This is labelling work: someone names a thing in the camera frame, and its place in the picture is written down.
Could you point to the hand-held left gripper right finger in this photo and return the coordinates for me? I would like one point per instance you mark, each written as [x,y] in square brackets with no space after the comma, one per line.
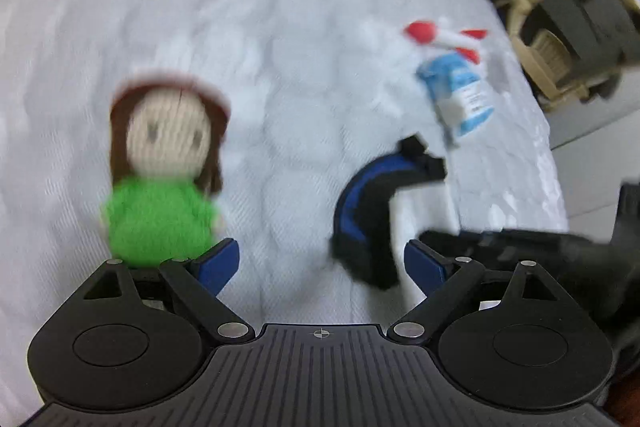
[422,263]

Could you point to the blue white carton toy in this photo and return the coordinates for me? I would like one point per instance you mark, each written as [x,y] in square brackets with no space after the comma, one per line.
[460,92]

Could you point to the red white rocket toy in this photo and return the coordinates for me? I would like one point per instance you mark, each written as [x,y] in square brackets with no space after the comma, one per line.
[422,32]

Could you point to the crocheted doll green dress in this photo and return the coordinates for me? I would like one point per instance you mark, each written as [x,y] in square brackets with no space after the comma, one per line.
[155,217]

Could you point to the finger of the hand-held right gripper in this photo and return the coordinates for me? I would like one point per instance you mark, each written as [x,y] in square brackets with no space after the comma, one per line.
[460,242]

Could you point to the beige plastic chair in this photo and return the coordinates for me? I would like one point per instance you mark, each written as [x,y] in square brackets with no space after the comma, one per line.
[545,52]

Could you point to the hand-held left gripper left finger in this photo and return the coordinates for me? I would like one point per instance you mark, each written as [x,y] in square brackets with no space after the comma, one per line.
[220,261]

